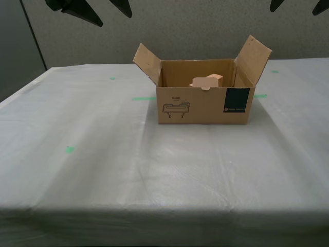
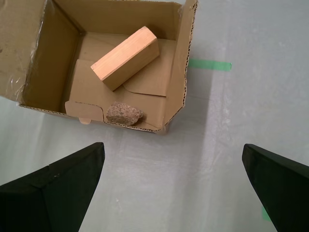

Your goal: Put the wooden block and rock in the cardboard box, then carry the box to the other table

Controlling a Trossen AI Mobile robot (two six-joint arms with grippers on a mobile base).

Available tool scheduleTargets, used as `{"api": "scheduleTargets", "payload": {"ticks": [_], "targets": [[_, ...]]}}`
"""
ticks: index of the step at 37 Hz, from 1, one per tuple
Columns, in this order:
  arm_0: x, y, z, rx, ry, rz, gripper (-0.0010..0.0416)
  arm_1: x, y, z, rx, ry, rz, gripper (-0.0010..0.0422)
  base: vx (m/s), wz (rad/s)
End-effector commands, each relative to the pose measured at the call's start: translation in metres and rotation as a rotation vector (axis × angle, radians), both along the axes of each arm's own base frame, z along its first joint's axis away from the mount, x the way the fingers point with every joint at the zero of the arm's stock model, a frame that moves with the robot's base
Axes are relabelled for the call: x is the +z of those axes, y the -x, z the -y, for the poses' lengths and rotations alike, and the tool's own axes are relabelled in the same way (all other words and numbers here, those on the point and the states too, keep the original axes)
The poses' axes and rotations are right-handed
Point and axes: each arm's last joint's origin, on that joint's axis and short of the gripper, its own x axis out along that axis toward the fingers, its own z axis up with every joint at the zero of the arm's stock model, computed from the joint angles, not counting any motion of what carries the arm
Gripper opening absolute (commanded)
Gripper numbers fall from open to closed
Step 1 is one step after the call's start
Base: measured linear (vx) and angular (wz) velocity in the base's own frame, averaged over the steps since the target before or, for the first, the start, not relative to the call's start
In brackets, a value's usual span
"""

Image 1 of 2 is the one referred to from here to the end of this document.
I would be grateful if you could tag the light wooden block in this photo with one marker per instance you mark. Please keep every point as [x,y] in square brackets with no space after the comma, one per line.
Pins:
[217,78]

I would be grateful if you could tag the translucent plastic table cover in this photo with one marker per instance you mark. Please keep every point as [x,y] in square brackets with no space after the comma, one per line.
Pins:
[128,167]

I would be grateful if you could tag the green tape strip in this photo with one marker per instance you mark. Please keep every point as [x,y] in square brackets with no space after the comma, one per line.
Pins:
[260,96]
[142,98]

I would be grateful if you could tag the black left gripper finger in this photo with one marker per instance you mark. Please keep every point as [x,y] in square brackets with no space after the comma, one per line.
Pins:
[77,10]
[122,6]

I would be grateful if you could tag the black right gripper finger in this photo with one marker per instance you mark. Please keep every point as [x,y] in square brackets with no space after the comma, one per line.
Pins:
[322,6]
[276,3]

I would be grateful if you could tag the brown cardboard box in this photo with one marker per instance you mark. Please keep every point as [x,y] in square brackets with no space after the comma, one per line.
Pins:
[203,108]

